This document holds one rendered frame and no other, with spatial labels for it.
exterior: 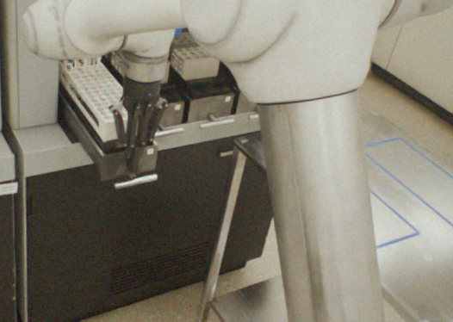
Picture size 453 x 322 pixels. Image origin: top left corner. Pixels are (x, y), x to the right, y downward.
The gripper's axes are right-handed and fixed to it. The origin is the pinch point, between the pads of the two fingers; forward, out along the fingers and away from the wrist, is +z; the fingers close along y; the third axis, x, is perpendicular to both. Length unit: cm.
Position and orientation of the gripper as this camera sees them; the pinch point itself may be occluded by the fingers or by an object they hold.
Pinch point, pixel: (133, 156)
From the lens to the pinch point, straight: 133.1
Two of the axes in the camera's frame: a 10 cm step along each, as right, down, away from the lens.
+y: -8.6, 1.8, -4.7
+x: 4.8, 5.6, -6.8
